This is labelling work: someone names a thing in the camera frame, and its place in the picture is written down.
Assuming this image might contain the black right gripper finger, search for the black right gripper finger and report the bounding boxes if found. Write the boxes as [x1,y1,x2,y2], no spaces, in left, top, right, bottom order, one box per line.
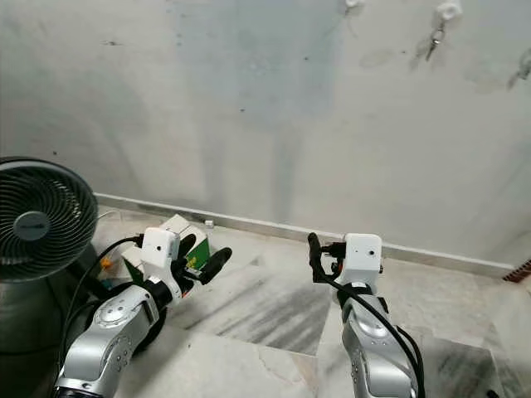
[307,232,326,281]

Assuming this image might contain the hanging metal keys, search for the hanging metal keys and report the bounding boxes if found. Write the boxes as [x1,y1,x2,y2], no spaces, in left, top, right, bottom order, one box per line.
[423,25,447,61]

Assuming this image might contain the green and white cardboard box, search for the green and white cardboard box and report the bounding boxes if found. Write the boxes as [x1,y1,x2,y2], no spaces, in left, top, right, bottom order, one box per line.
[120,214,211,287]

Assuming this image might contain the black round stand base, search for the black round stand base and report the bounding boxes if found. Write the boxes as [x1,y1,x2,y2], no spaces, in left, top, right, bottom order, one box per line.
[137,303,173,353]

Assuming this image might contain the black round fan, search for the black round fan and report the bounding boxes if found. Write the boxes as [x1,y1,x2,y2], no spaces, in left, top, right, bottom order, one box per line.
[0,156,99,283]

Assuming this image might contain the dark green rounded container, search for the dark green rounded container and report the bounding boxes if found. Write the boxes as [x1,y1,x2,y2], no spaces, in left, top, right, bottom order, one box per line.
[0,274,71,398]

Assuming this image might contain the red-brown striped mat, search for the red-brown striped mat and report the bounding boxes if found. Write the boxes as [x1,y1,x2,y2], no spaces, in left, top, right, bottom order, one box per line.
[503,258,531,284]

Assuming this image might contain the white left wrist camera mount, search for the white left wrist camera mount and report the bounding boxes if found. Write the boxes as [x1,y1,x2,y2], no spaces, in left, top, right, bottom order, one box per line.
[141,226,182,287]

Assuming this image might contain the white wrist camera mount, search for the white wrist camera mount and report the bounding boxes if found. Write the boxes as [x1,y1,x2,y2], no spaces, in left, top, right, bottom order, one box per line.
[342,234,384,289]
[141,226,182,287]

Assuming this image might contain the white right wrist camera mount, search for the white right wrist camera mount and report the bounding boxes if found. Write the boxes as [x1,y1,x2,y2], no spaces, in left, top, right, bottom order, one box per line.
[342,234,384,289]

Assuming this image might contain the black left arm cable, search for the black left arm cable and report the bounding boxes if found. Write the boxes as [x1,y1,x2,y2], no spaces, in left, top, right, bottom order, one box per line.
[58,236,144,374]

